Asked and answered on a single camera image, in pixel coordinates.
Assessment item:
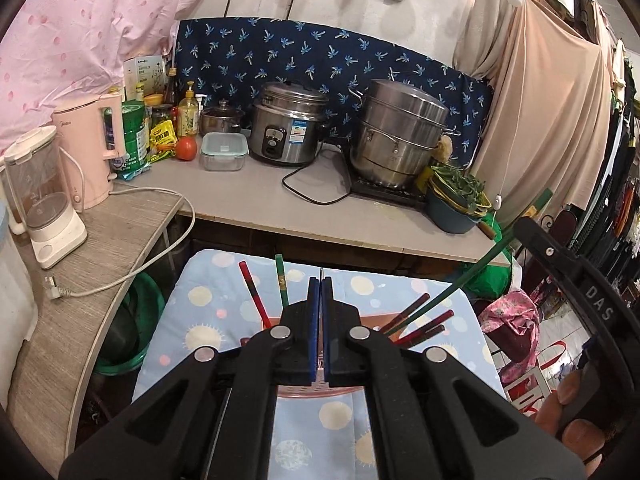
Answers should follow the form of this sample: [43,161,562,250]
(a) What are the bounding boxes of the yellow dish soap bottle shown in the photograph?
[177,81,201,139]

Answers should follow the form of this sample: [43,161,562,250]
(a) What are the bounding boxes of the pink pineapple print cloth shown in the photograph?
[477,285,556,386]

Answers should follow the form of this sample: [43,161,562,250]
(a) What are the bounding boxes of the white blender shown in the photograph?
[2,126,89,270]

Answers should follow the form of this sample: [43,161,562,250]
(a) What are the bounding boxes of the small lidded steel pot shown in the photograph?
[201,100,246,135]

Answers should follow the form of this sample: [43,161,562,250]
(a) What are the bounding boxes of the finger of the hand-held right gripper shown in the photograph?
[512,216,584,274]

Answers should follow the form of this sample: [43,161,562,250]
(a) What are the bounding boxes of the leafy greens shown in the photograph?
[430,162,489,211]

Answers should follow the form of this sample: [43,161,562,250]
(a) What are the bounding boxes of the beige curtain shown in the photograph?
[452,0,619,232]

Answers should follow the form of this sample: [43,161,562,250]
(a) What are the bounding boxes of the person's right hand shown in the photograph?
[531,369,609,457]

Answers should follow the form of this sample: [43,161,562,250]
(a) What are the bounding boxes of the green can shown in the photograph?
[120,100,152,163]

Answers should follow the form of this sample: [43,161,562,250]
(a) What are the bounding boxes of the navy floral cloth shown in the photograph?
[170,17,496,172]

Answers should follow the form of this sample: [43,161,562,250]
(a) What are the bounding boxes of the pink plastic basket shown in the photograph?
[240,312,403,402]

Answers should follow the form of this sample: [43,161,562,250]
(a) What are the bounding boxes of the steel rice cooker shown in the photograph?
[249,81,332,168]

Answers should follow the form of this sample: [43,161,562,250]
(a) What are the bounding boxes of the pink electric kettle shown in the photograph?
[51,91,129,211]

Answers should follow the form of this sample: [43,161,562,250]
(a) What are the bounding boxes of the black induction cooktop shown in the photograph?
[347,172,431,206]

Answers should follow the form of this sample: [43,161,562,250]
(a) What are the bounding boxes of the green plastic packet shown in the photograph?
[111,157,152,182]

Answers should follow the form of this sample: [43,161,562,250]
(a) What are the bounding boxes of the red chopstick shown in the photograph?
[238,261,273,329]
[399,309,455,346]

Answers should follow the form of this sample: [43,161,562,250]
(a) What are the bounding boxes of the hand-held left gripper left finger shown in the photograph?
[59,276,321,480]

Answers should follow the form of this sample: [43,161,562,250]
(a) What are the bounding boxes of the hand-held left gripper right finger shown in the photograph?
[321,277,586,480]

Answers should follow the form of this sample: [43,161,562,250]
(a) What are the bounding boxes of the white pull cord switch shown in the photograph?
[492,0,527,227]

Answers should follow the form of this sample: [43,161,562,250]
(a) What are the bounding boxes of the clear food container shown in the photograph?
[200,132,250,172]

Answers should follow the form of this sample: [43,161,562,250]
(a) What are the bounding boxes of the green plastic bag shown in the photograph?
[465,230,526,299]

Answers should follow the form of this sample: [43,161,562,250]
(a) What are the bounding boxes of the white carton box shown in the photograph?
[123,54,167,104]

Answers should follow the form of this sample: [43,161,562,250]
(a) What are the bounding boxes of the green plastic basin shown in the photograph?
[95,270,166,376]

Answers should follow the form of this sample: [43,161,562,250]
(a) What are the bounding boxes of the steel steamer pot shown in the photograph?
[347,79,459,190]

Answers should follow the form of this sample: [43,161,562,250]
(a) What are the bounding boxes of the yellow snack packet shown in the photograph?
[149,120,180,154]

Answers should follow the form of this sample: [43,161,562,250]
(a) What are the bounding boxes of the dark sauce bottle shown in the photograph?
[162,66,179,111]

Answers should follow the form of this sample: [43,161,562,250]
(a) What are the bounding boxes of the green chopstick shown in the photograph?
[274,254,291,309]
[385,188,555,336]

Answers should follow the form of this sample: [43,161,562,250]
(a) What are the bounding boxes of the dark wooden chair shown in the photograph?
[537,209,579,251]

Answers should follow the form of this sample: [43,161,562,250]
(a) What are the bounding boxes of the hanging clothes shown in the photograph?
[570,0,640,322]

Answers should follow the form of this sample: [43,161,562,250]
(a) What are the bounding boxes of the blue dotted tablecloth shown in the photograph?
[131,249,506,480]

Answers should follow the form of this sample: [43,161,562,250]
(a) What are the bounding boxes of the red white board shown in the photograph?
[502,340,554,414]

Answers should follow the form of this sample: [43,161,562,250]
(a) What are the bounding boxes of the pink curtain cloth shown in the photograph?
[0,0,242,152]

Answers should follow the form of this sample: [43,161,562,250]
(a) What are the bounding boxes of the blue plastic basin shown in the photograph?
[425,192,493,235]

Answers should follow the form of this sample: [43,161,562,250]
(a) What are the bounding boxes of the black power cable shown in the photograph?
[281,142,354,207]

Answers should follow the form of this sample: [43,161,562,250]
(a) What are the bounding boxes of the white power cable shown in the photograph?
[44,187,197,302]

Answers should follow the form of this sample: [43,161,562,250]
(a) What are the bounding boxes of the brown patterned chopstick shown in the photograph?
[380,293,431,334]
[407,324,446,349]

